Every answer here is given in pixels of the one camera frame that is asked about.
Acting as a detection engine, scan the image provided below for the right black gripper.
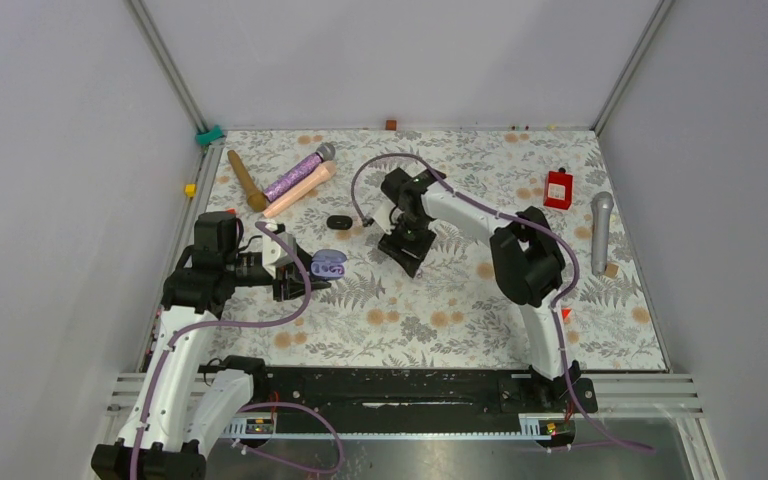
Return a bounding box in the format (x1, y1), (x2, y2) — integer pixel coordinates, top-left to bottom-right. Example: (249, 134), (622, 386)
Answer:
(379, 215), (438, 279)

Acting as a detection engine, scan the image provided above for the purple earbud case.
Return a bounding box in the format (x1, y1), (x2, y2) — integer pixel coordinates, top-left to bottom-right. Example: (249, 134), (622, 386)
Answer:
(310, 249), (347, 280)

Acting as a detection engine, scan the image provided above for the black earbud charging case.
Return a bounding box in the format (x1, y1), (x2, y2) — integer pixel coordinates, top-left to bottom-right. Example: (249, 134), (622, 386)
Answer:
(326, 215), (353, 231)

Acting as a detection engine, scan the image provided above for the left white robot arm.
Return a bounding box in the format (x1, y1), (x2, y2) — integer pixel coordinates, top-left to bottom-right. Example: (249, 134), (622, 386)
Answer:
(90, 211), (314, 479)

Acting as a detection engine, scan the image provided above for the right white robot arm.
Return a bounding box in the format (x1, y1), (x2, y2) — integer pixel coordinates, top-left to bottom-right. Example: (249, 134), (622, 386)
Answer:
(373, 168), (580, 412)

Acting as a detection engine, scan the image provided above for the brown toy microphone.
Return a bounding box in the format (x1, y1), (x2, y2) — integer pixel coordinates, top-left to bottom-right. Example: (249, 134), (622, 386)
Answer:
(227, 150), (269, 213)

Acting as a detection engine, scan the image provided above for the pink toy microphone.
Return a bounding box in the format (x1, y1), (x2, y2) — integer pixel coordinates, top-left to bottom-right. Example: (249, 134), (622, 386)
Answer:
(263, 161), (337, 218)

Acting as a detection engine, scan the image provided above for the purple glitter toy microphone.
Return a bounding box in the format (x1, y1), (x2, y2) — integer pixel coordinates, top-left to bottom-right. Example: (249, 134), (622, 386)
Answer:
(264, 142), (336, 203)

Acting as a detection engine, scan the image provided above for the red square box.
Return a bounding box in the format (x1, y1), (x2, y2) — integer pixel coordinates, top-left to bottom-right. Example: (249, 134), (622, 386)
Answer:
(543, 167), (574, 210)

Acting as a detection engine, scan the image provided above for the silver toy microphone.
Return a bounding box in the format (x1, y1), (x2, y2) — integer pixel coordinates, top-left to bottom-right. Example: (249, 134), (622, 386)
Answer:
(591, 191), (614, 276)

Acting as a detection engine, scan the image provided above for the beige small cube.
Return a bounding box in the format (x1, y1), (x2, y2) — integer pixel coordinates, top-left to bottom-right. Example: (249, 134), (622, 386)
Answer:
(604, 263), (619, 278)

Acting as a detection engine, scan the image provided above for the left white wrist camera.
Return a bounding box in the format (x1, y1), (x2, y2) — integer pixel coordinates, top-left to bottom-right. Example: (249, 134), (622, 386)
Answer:
(261, 222), (296, 279)

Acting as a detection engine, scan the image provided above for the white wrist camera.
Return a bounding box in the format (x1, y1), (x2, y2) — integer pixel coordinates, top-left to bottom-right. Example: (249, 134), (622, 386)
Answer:
(363, 202), (398, 234)
(261, 222), (296, 279)

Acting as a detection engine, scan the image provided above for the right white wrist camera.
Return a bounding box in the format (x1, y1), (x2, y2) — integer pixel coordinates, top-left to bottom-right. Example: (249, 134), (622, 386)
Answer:
(363, 202), (398, 234)

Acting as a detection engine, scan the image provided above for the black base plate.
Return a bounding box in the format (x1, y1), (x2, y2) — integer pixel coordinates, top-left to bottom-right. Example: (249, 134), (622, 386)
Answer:
(207, 353), (599, 437)

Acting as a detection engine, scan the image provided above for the teal corner bracket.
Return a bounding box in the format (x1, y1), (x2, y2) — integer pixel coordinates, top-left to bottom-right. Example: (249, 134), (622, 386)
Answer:
(195, 125), (225, 147)

